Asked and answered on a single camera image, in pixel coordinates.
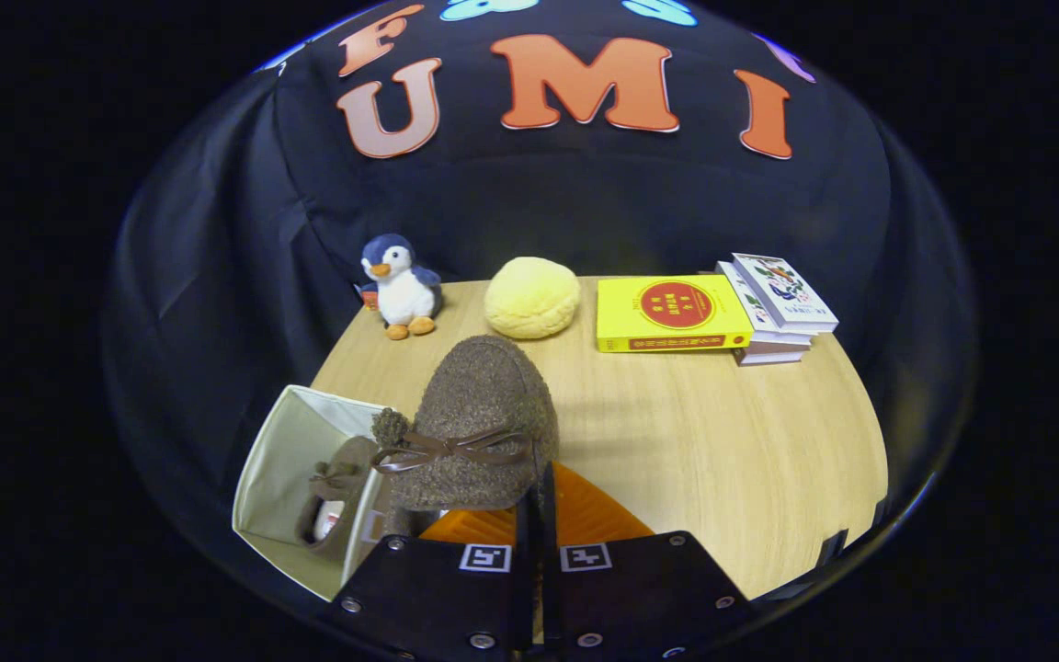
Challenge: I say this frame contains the brown fuzzy slipper shoe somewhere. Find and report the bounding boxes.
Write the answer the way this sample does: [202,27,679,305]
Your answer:
[370,335,560,512]
[296,436,383,562]

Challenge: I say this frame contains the blue white penguin plush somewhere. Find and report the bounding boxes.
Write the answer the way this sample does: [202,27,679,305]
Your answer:
[355,233,444,341]

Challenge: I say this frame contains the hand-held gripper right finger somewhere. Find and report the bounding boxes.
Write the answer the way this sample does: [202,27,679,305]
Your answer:
[539,462,756,662]

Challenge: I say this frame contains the cream fabric storage box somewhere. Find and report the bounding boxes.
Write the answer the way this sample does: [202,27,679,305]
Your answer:
[232,385,402,602]

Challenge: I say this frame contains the thin brown-edged book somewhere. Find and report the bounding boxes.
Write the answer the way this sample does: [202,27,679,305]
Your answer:
[734,340,808,367]

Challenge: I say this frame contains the white book with bird picture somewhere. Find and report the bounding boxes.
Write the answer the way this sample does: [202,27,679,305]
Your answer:
[732,253,839,334]

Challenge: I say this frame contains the yellow round bun plush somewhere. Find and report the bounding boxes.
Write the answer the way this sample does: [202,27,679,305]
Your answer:
[484,257,581,340]

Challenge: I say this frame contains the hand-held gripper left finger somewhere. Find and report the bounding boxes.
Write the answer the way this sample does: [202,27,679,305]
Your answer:
[327,487,535,662]

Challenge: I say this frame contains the yellow book with red circle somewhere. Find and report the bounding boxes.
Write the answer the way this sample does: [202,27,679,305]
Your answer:
[596,274,755,354]

